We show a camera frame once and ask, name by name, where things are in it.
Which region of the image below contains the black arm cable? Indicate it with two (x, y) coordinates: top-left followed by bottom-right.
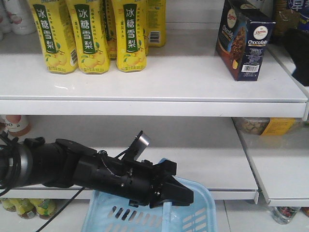
(35, 187), (84, 232)

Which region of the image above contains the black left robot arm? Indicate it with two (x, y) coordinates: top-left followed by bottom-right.
(0, 134), (194, 208)

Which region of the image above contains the clear glass jar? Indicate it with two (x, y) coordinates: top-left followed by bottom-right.
(272, 206), (301, 225)

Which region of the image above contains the yellow pear drink bottle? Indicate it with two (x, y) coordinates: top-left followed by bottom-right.
(28, 0), (78, 74)
(66, 0), (110, 74)
(112, 0), (147, 73)
(147, 0), (166, 47)

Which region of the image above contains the brown biscuit pack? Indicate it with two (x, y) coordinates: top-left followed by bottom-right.
(272, 0), (305, 43)

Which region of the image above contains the white yogurt bottle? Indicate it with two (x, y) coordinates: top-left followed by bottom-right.
(3, 0), (37, 35)

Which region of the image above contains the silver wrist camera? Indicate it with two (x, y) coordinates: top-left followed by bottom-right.
(128, 130), (151, 160)

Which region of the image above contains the white store shelving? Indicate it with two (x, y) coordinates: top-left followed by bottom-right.
(0, 0), (309, 200)

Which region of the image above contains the peach drink bottle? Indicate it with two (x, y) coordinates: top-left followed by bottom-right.
(0, 115), (31, 137)

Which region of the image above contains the light blue plastic basket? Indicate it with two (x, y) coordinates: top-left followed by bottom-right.
(81, 158), (217, 232)

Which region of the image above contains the yellow-lidded snack tub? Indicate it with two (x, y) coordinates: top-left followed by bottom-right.
(233, 117), (296, 135)

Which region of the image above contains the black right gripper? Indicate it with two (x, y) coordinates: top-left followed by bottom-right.
(282, 29), (309, 86)

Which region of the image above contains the Chocofello cookie box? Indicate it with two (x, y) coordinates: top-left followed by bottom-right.
(216, 0), (276, 81)

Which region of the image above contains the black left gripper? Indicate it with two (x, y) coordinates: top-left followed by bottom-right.
(73, 155), (194, 208)

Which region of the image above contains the green tea bottle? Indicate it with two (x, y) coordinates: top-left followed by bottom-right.
(12, 198), (36, 219)
(29, 198), (57, 219)

